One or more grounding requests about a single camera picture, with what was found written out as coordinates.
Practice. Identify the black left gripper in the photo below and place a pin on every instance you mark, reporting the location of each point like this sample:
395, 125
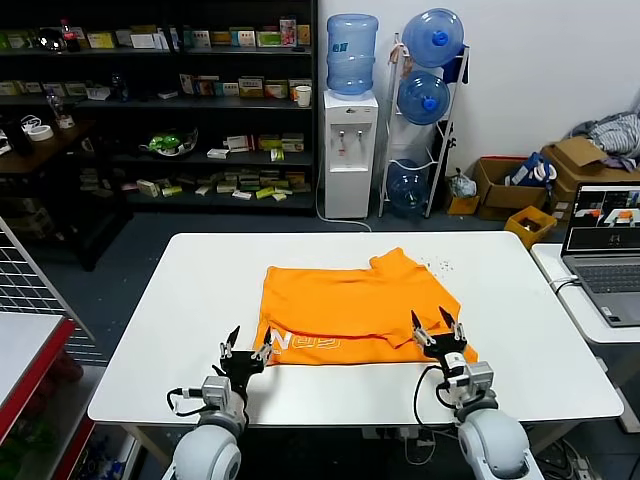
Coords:
242, 365

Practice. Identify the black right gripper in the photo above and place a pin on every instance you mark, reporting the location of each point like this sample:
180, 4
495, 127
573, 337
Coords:
447, 350

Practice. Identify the orange t-shirt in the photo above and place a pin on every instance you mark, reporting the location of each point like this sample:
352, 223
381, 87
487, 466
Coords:
350, 310

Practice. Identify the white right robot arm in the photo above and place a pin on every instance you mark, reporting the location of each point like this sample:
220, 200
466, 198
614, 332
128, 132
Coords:
495, 440

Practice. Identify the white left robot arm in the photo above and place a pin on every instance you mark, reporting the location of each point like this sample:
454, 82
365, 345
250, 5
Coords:
210, 450

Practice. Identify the pile of grey clothes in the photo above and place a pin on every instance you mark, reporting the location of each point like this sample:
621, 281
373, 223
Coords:
615, 132

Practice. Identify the small yellow box with bag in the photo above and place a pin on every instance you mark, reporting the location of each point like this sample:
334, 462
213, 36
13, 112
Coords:
462, 200

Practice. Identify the white side table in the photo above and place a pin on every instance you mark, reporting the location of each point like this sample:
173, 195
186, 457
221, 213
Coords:
575, 320

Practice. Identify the yellow plastic crate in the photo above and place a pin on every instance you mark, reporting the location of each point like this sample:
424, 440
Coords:
530, 225

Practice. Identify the open brown cardboard box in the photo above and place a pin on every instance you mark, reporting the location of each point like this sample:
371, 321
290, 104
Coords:
505, 197

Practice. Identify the grey laptop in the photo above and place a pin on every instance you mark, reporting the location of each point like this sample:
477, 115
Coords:
605, 270

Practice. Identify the blue shopping bag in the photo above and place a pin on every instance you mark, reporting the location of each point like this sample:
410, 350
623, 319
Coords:
530, 170

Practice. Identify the white metal jug rack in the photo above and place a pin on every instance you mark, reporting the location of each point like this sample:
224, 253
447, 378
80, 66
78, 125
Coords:
445, 145

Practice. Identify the white water dispenser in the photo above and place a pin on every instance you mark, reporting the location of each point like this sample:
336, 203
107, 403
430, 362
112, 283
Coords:
347, 165

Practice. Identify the red and white shelf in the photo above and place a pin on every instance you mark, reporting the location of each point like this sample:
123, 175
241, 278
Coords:
30, 380

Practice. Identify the large brown cardboard box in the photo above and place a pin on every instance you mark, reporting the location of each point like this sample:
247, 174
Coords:
580, 160

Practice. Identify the white paper cup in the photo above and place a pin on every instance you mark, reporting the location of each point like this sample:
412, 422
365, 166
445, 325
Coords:
302, 96

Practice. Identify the black shelving unit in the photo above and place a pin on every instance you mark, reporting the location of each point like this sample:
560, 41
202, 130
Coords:
150, 105

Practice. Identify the brown wooden table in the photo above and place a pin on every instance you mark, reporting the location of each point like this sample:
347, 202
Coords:
45, 150

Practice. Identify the upright blue water jug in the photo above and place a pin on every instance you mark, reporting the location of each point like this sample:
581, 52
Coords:
351, 55

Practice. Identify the white tape roll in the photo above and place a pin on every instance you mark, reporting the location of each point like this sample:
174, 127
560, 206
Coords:
40, 132

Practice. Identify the pink printed box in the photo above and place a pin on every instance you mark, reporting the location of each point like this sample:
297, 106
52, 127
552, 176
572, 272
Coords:
287, 32

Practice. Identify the cola bottle red cap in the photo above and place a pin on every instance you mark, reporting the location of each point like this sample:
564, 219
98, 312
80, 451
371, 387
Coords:
69, 37

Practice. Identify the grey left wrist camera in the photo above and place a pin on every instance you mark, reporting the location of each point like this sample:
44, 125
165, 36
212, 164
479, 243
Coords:
216, 390

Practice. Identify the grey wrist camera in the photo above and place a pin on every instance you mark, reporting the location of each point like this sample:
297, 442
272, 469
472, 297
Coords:
479, 377
216, 390

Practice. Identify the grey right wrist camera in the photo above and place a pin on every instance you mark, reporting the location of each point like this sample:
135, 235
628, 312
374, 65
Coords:
479, 377

